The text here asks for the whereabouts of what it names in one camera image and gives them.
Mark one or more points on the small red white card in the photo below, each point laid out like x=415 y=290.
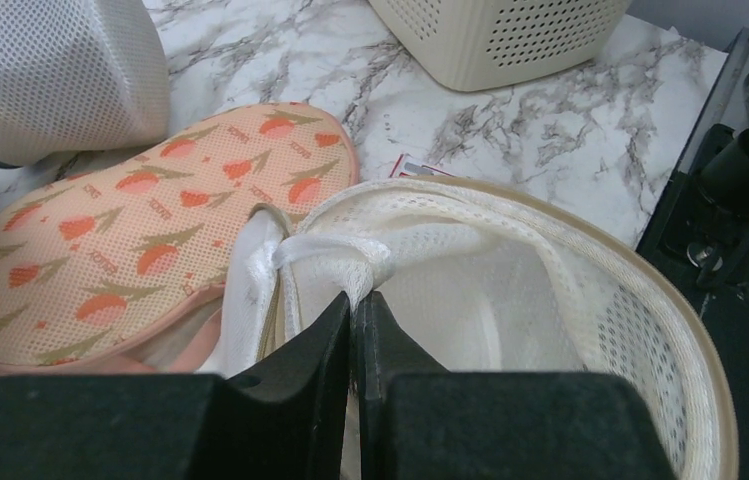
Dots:
x=406 y=165

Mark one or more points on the white cylindrical mesh laundry bag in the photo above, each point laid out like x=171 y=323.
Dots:
x=79 y=76

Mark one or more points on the orange tulip print laundry bag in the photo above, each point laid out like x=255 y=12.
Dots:
x=123 y=269

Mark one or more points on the black mounting rail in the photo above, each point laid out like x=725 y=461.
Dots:
x=745 y=318

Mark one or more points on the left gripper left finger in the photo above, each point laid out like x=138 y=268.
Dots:
x=282 y=418

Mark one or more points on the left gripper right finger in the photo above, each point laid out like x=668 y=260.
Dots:
x=418 y=420

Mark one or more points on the cream plastic laundry basket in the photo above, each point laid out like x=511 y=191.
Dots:
x=470 y=46

